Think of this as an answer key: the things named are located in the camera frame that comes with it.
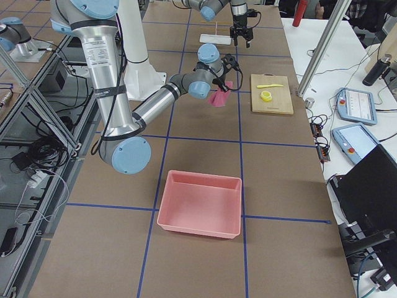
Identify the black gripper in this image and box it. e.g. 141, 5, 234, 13
230, 14, 253, 48
213, 60, 233, 93

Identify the pink and grey cloth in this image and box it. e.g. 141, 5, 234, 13
207, 87, 231, 107

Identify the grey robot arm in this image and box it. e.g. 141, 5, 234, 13
171, 0, 261, 48
50, 1, 236, 174

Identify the black water bottle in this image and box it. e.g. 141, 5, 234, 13
362, 53, 392, 86

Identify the white rectangular tray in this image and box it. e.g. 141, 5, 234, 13
199, 34, 231, 45

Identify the yellow plastic knife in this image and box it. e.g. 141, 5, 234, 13
256, 84, 283, 89

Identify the yellow lemon slice toy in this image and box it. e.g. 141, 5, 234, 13
260, 91, 272, 102

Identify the bamboo cutting board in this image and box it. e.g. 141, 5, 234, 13
250, 74, 293, 115

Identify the red bottle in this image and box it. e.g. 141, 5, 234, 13
292, 0, 309, 27

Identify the pink plastic bin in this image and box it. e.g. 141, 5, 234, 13
157, 170, 242, 239

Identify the blue teach pendant far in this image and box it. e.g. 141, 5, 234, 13
336, 88, 378, 125

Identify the blue teach pendant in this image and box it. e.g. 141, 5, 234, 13
336, 88, 378, 125
331, 122, 380, 165

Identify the blue teach pendant near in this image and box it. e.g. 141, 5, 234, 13
331, 122, 380, 165

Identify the black laptop computer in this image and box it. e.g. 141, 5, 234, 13
328, 145, 397, 237

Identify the white power adapter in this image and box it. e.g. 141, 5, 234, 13
27, 169, 48, 189

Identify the black smartphone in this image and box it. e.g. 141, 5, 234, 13
1, 227, 18, 258

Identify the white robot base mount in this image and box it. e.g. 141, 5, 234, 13
117, 0, 167, 101

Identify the aluminium frame post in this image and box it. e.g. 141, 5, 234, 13
297, 0, 351, 97

